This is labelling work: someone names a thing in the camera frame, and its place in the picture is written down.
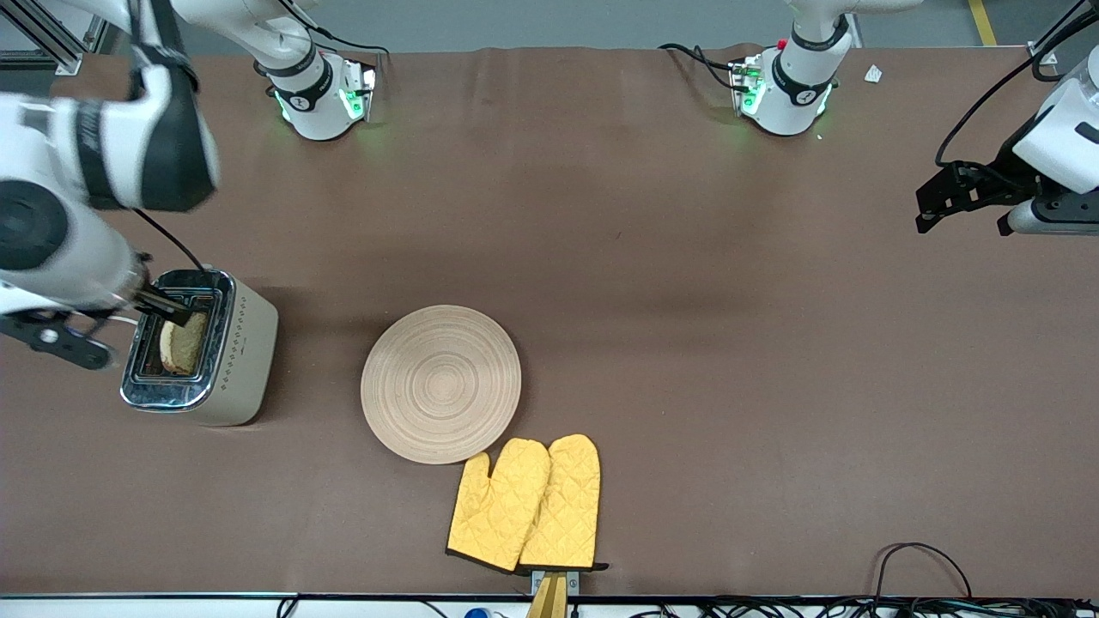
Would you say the brown bread slice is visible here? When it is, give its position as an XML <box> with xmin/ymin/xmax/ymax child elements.
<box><xmin>159</xmin><ymin>311</ymin><xmax>209</xmax><ymax>376</ymax></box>

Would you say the chrome two-slot toaster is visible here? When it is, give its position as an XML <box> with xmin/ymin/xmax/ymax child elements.
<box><xmin>120</xmin><ymin>269</ymin><xmax>280</xmax><ymax>427</ymax></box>

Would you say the round wooden plate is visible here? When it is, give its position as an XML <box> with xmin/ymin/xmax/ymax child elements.
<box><xmin>361</xmin><ymin>305</ymin><xmax>523</xmax><ymax>466</ymax></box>

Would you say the yellow quilted oven mitt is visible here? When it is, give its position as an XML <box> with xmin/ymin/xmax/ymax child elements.
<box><xmin>446</xmin><ymin>439</ymin><xmax>551</xmax><ymax>574</ymax></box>
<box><xmin>519</xmin><ymin>433</ymin><xmax>609</xmax><ymax>573</ymax></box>

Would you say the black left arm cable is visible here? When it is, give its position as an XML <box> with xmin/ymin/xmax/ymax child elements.
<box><xmin>934</xmin><ymin>7</ymin><xmax>1099</xmax><ymax>168</ymax></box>

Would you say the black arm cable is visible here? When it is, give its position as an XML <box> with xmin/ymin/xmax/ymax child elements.
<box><xmin>934</xmin><ymin>7</ymin><xmax>1099</xmax><ymax>168</ymax></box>
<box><xmin>129</xmin><ymin>0</ymin><xmax>209</xmax><ymax>274</ymax></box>

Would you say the aluminium frame profile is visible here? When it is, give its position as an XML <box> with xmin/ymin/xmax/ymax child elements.
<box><xmin>1028</xmin><ymin>0</ymin><xmax>1099</xmax><ymax>67</ymax></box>
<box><xmin>0</xmin><ymin>0</ymin><xmax>112</xmax><ymax>76</ymax></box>

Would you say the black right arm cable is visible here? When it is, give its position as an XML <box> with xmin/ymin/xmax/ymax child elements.
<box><xmin>129</xmin><ymin>0</ymin><xmax>209</xmax><ymax>274</ymax></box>

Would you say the black left base cable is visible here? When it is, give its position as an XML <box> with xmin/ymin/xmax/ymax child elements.
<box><xmin>659</xmin><ymin>43</ymin><xmax>744</xmax><ymax>91</ymax></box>

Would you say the black base cable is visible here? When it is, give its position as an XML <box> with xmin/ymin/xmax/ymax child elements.
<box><xmin>283</xmin><ymin>0</ymin><xmax>392</xmax><ymax>57</ymax></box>
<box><xmin>659</xmin><ymin>43</ymin><xmax>744</xmax><ymax>91</ymax></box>

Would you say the black right base cable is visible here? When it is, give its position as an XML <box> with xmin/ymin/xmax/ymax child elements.
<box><xmin>283</xmin><ymin>0</ymin><xmax>392</xmax><ymax>57</ymax></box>

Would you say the black looped cable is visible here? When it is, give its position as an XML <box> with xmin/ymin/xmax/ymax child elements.
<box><xmin>874</xmin><ymin>542</ymin><xmax>974</xmax><ymax>602</ymax></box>

